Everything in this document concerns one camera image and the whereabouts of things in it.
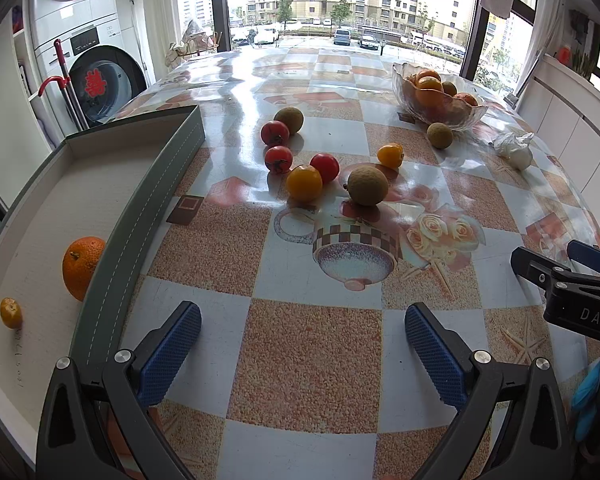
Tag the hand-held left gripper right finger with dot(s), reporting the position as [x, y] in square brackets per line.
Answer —
[435, 355]

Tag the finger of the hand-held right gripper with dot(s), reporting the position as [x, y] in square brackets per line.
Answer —
[587, 256]
[530, 266]

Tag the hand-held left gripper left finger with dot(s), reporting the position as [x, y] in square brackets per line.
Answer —
[172, 355]

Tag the grey storage box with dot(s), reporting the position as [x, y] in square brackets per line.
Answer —
[145, 220]

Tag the small brown-green round fruit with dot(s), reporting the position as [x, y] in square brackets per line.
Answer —
[439, 135]
[290, 119]

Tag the clear glass bowl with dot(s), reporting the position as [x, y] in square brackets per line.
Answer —
[455, 115]

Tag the small orange persimmon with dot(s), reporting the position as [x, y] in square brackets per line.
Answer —
[391, 155]

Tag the large brown round fruit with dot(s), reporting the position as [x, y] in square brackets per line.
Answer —
[366, 185]

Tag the yellow-orange round fruit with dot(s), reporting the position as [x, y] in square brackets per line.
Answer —
[304, 183]

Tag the red tomato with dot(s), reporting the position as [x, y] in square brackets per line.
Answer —
[274, 133]
[326, 167]
[278, 159]

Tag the person's right hand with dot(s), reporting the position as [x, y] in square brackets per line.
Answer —
[587, 400]

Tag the crumpled white tissue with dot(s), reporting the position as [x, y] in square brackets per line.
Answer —
[512, 141]
[521, 158]

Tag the large orange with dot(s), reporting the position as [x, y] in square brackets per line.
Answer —
[82, 267]

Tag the printed plastic tablecloth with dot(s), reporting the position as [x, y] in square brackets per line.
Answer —
[305, 360]

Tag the white cabinet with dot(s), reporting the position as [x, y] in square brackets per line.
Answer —
[565, 125]

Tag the small orange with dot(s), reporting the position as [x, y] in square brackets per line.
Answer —
[11, 312]

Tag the green potted plants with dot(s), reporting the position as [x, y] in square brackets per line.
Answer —
[582, 57]

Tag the orange-red ornament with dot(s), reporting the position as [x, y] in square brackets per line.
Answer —
[563, 53]

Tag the white washing machine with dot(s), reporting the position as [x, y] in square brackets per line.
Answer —
[100, 60]

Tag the white shelf unit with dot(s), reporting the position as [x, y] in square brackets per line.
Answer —
[22, 70]

